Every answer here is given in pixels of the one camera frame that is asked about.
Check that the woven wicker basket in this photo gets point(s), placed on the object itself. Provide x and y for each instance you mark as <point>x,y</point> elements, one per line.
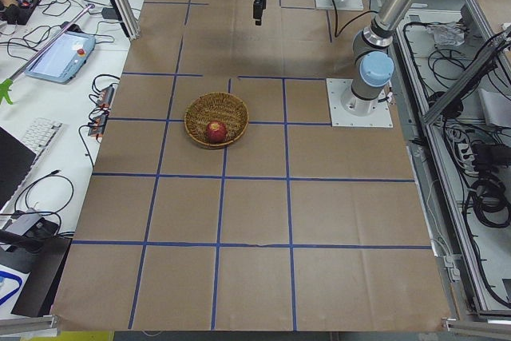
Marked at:
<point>216,106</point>

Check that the red apple in basket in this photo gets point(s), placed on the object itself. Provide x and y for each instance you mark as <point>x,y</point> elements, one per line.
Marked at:
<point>216,132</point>

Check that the black power adapter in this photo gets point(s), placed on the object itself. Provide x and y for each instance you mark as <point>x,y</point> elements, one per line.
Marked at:
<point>109,13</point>

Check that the teach pendant upper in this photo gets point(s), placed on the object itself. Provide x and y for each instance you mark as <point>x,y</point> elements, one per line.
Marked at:
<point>61,62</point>

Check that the white keyboard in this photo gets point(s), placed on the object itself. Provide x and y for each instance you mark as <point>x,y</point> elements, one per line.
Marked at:
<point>39,137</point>

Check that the metal grabber stick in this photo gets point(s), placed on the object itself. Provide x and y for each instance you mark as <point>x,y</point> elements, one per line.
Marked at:
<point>8,82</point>

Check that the black laptop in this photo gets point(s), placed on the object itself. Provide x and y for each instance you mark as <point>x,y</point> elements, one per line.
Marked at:
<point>16,163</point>

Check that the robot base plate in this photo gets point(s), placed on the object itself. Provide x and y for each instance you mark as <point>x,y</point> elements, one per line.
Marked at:
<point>348,111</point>

